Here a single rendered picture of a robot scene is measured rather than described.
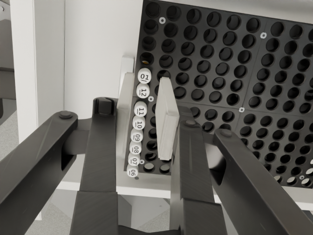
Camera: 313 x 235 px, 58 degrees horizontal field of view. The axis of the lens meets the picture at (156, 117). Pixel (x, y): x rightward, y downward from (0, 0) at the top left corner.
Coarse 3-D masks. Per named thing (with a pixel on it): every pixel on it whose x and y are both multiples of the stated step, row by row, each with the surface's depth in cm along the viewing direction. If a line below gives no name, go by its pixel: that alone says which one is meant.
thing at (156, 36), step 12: (144, 0) 24; (144, 12) 24; (144, 24) 25; (144, 36) 25; (156, 36) 25; (144, 48) 26; (156, 48) 26; (132, 108) 28; (132, 120) 29; (144, 132) 29
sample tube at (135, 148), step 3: (132, 141) 29; (132, 144) 28; (135, 144) 28; (138, 144) 29; (141, 144) 29; (129, 147) 29; (132, 147) 28; (135, 147) 28; (138, 147) 28; (141, 147) 29; (132, 150) 29; (135, 150) 29; (138, 150) 29; (135, 153) 29; (138, 153) 29
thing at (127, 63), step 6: (126, 60) 31; (132, 60) 31; (126, 66) 31; (132, 66) 31; (120, 72) 32; (126, 72) 32; (132, 72) 32; (120, 78) 32; (120, 84) 32; (120, 90) 33
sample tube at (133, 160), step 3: (129, 153) 30; (132, 153) 29; (129, 156) 29; (132, 156) 29; (135, 156) 29; (138, 156) 29; (129, 159) 29; (132, 159) 29; (135, 159) 29; (138, 159) 29; (129, 162) 29; (132, 162) 29; (135, 162) 29; (138, 162) 29; (132, 165) 29; (135, 165) 29
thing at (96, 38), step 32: (96, 0) 30; (128, 0) 30; (192, 0) 30; (224, 0) 30; (256, 0) 30; (288, 0) 30; (96, 32) 31; (128, 32) 31; (96, 64) 32; (64, 96) 34; (96, 96) 34; (128, 192) 33; (160, 192) 33; (288, 192) 36
